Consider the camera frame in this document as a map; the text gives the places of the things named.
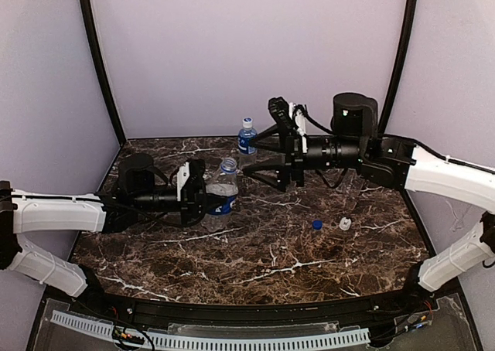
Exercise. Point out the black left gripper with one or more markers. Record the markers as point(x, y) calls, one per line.
point(194, 198)

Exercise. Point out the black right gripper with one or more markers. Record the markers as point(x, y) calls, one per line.
point(292, 155)

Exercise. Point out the tall bottle blue cap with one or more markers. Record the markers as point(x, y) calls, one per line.
point(222, 183)

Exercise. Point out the short bottle blue label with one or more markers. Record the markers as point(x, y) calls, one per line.
point(247, 153)

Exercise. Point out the clear bottle white cap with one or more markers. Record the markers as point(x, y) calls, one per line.
point(350, 189)

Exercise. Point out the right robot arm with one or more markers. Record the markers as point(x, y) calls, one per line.
point(394, 162)

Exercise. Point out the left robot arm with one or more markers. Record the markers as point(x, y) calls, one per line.
point(141, 191)

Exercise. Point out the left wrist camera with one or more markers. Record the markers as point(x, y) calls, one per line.
point(182, 176)

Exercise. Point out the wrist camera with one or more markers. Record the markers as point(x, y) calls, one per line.
point(290, 122)
point(182, 176)

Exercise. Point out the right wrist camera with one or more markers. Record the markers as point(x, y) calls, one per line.
point(290, 122)

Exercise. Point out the black front table rail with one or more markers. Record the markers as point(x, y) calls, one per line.
point(376, 311)

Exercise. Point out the white slotted cable duct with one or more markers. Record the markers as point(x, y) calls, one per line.
point(320, 336)

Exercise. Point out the left black frame post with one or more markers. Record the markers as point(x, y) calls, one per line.
point(100, 70)

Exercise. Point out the black frame post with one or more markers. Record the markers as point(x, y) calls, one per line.
point(399, 62)
point(100, 70)

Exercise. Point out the right black frame post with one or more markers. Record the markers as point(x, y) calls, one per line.
point(399, 62)

